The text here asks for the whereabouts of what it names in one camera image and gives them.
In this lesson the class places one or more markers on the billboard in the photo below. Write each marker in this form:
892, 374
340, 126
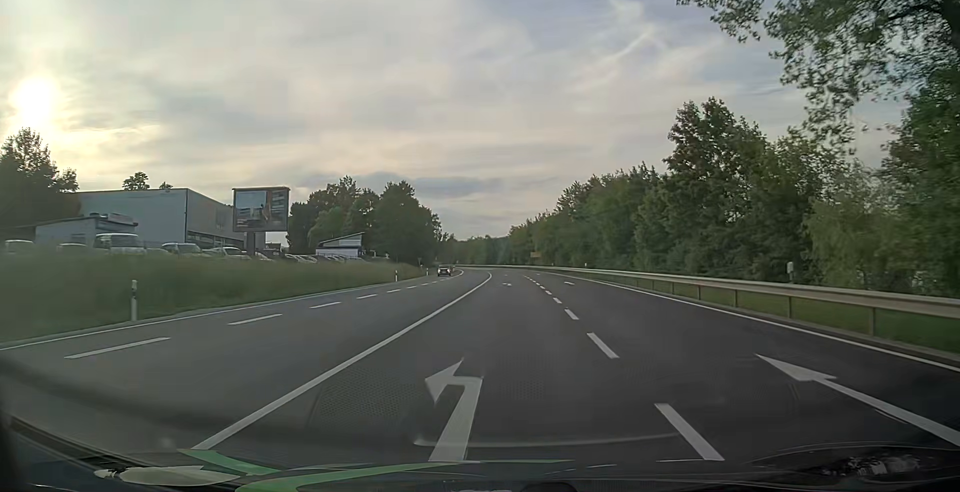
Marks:
260, 209

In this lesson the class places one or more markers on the dark tree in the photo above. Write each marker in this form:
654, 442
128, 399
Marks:
28, 180

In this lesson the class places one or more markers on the car's own bonnet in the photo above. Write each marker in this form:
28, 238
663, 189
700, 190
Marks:
480, 473

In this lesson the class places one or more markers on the row of trees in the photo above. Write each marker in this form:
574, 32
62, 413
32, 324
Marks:
750, 199

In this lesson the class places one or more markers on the group of trees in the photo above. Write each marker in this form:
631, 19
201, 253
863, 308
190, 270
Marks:
375, 222

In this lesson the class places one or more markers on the small white building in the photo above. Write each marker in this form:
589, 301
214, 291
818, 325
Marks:
340, 246

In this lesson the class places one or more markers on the grey asphalt road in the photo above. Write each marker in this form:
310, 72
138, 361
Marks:
525, 342

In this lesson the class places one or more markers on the road markings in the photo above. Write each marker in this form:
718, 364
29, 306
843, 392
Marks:
457, 417

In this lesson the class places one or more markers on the row of parked cars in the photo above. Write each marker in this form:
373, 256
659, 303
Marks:
180, 249

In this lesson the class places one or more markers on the grass verge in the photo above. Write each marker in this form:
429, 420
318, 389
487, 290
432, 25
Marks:
832, 316

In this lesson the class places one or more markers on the low grey building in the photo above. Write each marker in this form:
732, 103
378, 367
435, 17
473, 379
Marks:
79, 231

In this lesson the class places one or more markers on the grass bank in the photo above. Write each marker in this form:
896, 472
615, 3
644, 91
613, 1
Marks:
75, 289

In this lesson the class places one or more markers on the metal guard rail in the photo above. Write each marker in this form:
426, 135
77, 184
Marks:
825, 295

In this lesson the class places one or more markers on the grey industrial building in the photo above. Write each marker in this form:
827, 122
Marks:
161, 214

